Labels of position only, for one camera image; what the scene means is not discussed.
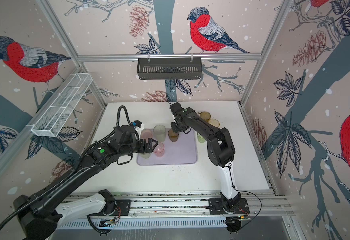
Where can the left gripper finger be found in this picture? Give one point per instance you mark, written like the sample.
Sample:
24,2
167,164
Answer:
150,148
151,142

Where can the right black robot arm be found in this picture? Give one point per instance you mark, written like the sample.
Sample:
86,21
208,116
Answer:
220,150

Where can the pale green textured cup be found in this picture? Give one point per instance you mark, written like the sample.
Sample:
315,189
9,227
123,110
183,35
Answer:
160,133

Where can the white wire mesh shelf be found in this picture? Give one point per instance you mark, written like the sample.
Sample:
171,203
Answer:
54,118

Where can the brown textured cup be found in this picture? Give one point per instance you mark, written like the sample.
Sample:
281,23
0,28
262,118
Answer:
172,135
206,116

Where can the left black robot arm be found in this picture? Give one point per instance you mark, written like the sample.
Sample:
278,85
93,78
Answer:
43,212

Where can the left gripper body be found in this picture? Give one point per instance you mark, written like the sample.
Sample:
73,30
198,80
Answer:
142,146

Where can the yellow smooth cup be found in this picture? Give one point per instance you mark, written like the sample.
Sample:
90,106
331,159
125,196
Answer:
214,123

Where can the green smooth cup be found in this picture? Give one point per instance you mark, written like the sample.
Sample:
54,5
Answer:
201,139

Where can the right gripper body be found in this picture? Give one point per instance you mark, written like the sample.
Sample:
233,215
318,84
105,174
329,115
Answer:
177,126

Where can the brown textured cup back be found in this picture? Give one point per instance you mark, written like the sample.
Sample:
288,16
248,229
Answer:
206,116

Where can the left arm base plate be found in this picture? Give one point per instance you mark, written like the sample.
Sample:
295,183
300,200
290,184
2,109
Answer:
117,208

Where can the pink smooth cup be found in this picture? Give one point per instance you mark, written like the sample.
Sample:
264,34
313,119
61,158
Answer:
159,150

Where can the aluminium frame top rail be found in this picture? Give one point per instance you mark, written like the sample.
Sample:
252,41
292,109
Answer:
132,58

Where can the black hanging wire basket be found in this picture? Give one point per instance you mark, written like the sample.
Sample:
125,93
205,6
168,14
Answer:
169,69

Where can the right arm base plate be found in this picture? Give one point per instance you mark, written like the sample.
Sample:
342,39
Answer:
223,207

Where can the pink textured cup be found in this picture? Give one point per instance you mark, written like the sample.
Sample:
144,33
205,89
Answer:
146,134

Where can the lilac plastic tray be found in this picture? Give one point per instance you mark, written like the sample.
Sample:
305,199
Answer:
182,151

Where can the brown textured cup front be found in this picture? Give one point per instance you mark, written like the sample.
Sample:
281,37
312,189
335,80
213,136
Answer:
172,135

